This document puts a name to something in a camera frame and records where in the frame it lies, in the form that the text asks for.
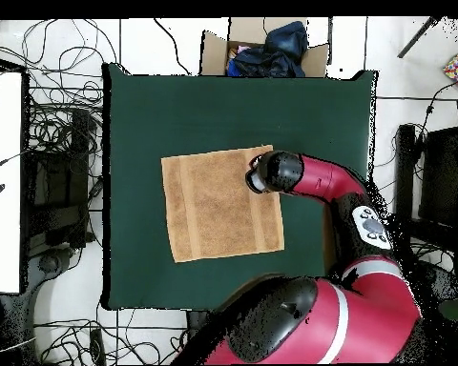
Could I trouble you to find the dark green table cloth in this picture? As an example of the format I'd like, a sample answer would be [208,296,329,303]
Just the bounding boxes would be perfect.
[101,63,378,312]

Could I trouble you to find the black frame stand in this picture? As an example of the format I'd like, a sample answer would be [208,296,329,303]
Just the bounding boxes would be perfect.
[391,123,458,260]
[25,109,97,251]

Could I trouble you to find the black cable tangle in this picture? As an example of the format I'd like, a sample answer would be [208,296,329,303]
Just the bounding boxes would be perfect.
[32,300,190,366]
[0,18,119,153]
[371,125,455,268]

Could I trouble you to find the grey chair base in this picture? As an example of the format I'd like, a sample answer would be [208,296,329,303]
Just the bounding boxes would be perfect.
[0,243,81,365]

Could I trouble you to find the tan terry towel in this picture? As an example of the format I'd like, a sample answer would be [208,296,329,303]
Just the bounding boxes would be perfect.
[160,143,286,264]

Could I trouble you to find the grey metal bar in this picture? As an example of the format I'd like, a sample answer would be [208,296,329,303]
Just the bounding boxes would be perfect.
[397,16,439,59]

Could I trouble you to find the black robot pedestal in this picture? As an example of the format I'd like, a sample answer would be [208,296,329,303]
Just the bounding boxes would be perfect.
[186,310,211,340]

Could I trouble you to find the white desk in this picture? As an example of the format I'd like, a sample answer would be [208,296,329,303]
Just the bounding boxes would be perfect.
[0,70,24,295]

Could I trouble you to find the long black cable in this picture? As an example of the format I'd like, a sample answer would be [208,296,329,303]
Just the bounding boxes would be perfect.
[153,17,193,76]

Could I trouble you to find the dark blue garment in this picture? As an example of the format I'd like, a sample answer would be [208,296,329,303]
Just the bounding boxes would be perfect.
[227,20,309,79]

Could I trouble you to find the brown cardboard box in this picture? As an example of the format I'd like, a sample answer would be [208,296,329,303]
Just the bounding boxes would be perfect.
[199,16,331,79]

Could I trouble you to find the black power strip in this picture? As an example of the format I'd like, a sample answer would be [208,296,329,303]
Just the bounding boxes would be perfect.
[88,327,107,366]

